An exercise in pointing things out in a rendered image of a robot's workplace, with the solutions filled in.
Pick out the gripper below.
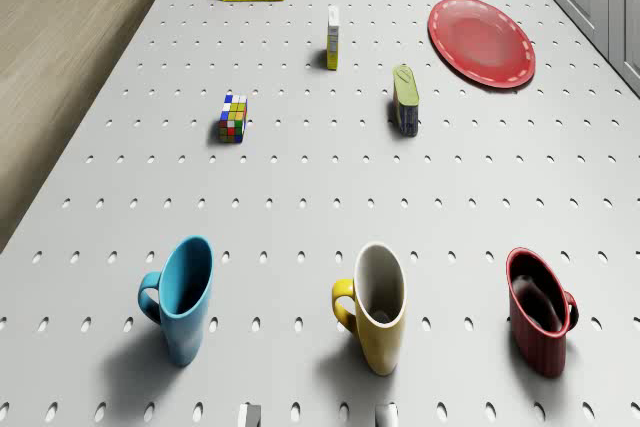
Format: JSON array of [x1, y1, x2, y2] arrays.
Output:
[[238, 402, 399, 427]]

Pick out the blue mug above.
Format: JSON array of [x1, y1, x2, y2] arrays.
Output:
[[137, 235, 215, 368]]

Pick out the yellow mug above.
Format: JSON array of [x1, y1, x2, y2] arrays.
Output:
[[331, 241, 408, 377]]

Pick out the puzzle cube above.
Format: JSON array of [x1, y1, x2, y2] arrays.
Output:
[[217, 93, 249, 144]]

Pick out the red mug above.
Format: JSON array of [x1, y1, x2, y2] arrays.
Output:
[[505, 246, 580, 379]]

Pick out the flat-sided can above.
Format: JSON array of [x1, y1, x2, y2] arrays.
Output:
[[391, 64, 420, 138]]

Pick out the yellow and white carton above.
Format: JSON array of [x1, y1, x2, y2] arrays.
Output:
[[326, 5, 341, 72]]

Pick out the red plate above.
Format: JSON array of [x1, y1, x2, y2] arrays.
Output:
[[426, 0, 537, 90]]

